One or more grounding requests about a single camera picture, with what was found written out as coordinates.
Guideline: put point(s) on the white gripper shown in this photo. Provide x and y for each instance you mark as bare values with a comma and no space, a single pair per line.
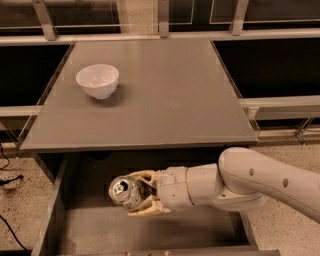
172,189

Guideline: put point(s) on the crushed 7up soda can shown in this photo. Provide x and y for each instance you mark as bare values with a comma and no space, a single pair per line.
126,192

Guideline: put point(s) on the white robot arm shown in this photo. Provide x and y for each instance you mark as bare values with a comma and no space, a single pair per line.
241,180

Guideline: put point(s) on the open grey top drawer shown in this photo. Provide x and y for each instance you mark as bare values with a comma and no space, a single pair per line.
81,219

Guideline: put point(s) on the grey cabinet with top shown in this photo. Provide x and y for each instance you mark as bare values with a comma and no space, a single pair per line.
172,93

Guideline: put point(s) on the white ceramic bowl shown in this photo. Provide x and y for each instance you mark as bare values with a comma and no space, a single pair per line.
98,81

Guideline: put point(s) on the metal railing frame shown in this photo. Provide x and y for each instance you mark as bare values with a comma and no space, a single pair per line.
37,37

